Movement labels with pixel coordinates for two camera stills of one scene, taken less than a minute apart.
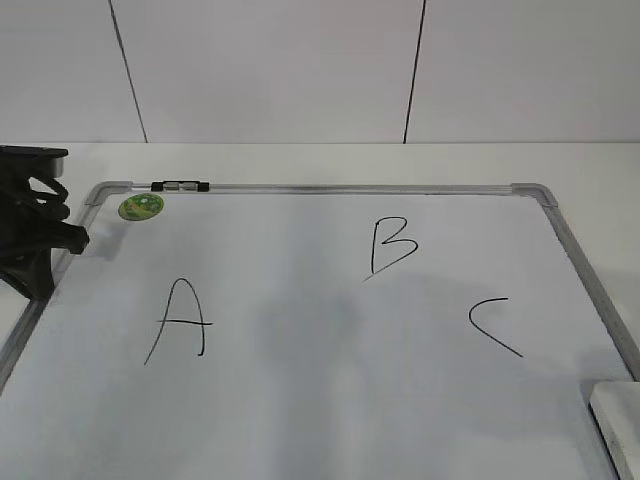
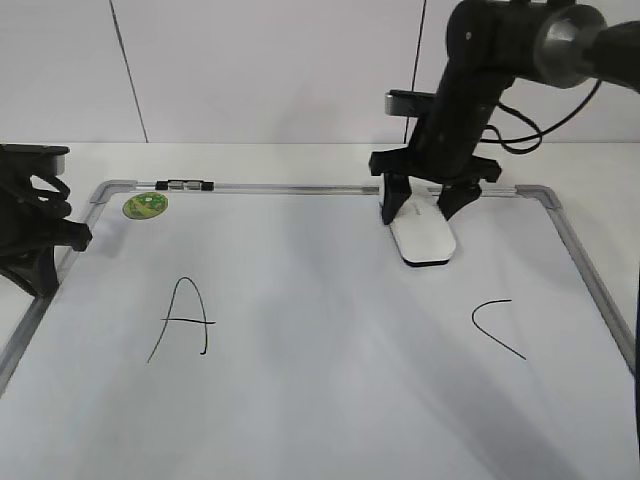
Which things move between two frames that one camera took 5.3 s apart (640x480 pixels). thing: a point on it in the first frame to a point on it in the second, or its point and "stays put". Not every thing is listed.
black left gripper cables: (54, 204) stays put
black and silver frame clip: (180, 186) stays put
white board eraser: (615, 408) to (422, 232)
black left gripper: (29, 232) stays put
